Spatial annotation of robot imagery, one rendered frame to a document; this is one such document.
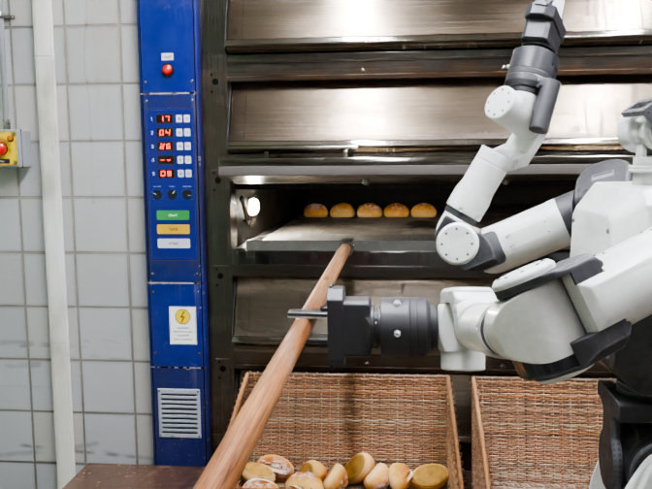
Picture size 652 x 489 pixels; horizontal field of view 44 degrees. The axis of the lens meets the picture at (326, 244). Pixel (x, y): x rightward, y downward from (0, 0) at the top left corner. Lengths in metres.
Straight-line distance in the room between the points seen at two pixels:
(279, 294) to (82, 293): 0.55
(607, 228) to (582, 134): 0.96
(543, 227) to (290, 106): 0.91
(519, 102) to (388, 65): 0.70
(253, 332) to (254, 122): 0.56
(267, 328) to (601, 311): 1.38
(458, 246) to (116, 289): 1.13
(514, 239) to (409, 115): 0.73
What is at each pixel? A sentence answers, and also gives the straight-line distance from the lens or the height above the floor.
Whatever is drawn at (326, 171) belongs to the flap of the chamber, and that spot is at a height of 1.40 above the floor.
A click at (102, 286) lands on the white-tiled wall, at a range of 2.31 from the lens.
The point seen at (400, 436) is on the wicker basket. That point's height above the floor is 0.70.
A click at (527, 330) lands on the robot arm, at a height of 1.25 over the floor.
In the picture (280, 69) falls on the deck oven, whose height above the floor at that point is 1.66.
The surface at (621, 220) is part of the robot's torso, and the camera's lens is 1.18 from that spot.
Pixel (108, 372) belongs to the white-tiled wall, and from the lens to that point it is 2.36.
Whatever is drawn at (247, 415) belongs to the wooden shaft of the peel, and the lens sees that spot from 0.80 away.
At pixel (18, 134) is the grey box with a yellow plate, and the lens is 2.29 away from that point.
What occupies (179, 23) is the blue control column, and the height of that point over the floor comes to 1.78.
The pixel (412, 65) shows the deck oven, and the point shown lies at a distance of 2.12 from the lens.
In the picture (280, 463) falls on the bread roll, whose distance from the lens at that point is 2.15.
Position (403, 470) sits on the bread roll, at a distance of 2.09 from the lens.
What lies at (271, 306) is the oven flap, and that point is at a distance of 2.19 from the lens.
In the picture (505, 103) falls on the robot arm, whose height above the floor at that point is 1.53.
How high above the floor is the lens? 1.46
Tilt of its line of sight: 7 degrees down
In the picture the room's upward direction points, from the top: 1 degrees counter-clockwise
